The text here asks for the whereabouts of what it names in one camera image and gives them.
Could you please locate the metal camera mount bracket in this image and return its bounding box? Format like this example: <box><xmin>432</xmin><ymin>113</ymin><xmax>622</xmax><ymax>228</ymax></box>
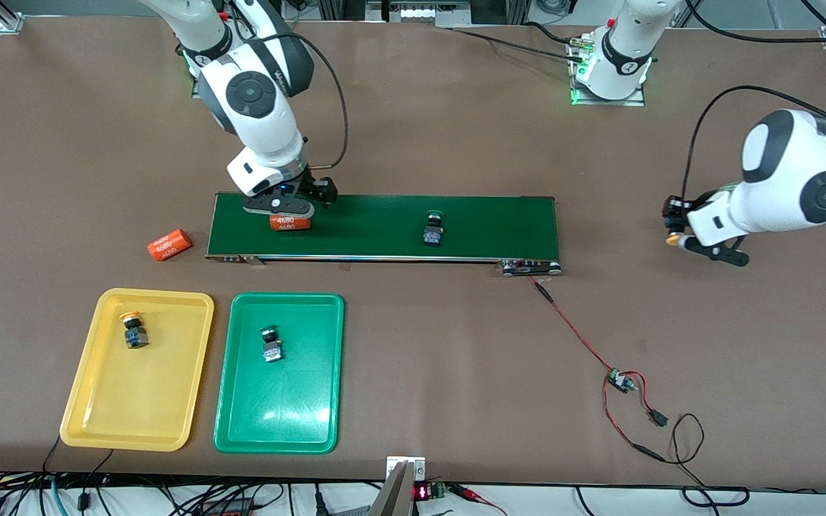
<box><xmin>369</xmin><ymin>457</ymin><xmax>427</xmax><ymax>516</ymax></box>

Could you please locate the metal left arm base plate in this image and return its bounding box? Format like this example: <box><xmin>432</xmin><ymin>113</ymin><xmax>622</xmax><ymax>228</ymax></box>
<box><xmin>569</xmin><ymin>34</ymin><xmax>647</xmax><ymax>107</ymax></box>

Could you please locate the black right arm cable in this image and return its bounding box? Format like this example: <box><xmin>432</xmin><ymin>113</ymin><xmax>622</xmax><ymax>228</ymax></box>
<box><xmin>241</xmin><ymin>0</ymin><xmax>349</xmax><ymax>169</ymax></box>

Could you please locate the yellow plastic tray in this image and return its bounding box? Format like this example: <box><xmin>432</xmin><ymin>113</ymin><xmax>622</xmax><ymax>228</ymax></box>
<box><xmin>60</xmin><ymin>288</ymin><xmax>215</xmax><ymax>452</ymax></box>

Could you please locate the grey control box with lights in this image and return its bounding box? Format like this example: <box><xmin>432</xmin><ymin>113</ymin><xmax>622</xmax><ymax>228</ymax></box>
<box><xmin>366</xmin><ymin>0</ymin><xmax>473</xmax><ymax>28</ymax></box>

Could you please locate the green plastic tray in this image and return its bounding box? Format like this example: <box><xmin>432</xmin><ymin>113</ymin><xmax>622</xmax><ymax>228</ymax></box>
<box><xmin>213</xmin><ymin>292</ymin><xmax>346</xmax><ymax>454</ymax></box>

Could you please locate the green belt conveyor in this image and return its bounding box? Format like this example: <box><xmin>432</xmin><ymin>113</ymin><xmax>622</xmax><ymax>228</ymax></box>
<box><xmin>205</xmin><ymin>192</ymin><xmax>563</xmax><ymax>277</ymax></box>

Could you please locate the black base power cable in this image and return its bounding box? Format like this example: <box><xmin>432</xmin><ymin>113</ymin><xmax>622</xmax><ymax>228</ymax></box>
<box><xmin>449</xmin><ymin>21</ymin><xmax>589</xmax><ymax>62</ymax></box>

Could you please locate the red clip test lead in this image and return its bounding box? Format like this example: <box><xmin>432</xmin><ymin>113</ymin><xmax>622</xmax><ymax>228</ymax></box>
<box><xmin>449</xmin><ymin>484</ymin><xmax>507</xmax><ymax>516</ymax></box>

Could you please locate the black cable with inline box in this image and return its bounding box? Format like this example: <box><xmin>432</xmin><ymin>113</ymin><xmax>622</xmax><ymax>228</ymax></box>
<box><xmin>80</xmin><ymin>448</ymin><xmax>114</xmax><ymax>511</ymax></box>

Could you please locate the red and black wire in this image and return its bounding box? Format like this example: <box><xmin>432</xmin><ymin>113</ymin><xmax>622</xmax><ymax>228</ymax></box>
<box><xmin>528</xmin><ymin>276</ymin><xmax>706</xmax><ymax>467</ymax></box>

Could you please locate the thin black cable loop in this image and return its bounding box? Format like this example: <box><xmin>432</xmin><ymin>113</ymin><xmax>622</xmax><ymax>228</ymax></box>
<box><xmin>670</xmin><ymin>414</ymin><xmax>751</xmax><ymax>507</ymax></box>

